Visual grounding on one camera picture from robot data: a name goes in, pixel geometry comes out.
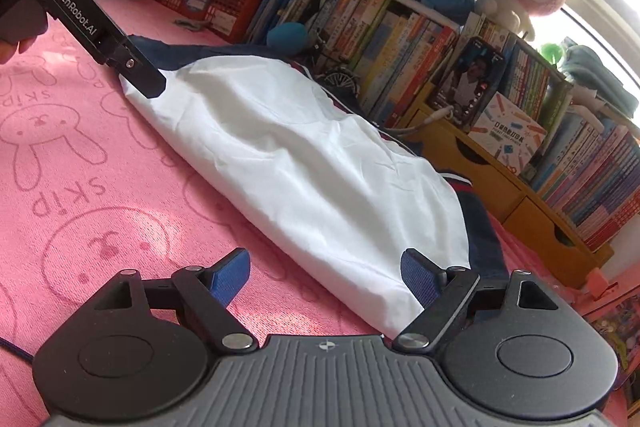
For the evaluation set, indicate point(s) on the miniature bicycle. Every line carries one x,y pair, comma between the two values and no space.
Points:
340,74

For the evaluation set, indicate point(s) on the black smartphone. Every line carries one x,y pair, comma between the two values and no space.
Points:
472,82

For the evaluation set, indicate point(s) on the blue plush ball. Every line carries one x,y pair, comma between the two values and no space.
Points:
286,38

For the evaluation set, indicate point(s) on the green plastic toy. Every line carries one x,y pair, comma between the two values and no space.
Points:
552,52

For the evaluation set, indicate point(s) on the pink rabbit-print blanket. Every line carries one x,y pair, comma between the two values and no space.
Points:
100,167

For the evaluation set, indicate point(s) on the white printed box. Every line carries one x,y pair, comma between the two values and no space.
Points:
505,137

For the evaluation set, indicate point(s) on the wooden drawer box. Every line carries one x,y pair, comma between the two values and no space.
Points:
500,197

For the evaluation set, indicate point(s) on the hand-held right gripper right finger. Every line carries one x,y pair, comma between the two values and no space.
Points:
420,277

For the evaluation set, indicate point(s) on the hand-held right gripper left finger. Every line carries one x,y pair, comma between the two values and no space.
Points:
230,274

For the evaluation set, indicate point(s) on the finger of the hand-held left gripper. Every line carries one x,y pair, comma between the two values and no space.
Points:
142,77

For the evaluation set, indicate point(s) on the row of books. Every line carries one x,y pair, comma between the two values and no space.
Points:
400,37

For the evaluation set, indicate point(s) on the white and navy jacket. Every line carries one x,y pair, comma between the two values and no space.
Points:
300,167

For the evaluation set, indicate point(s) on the stack of teal booklets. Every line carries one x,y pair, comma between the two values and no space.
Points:
605,77

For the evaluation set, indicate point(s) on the person's left hand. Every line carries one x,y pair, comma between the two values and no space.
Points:
12,52

